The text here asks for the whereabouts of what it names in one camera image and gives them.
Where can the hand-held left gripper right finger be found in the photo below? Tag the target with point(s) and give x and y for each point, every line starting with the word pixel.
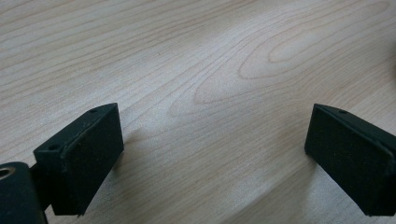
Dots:
pixel 355 158

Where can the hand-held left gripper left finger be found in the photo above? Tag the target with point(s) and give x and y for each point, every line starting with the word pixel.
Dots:
pixel 81 161

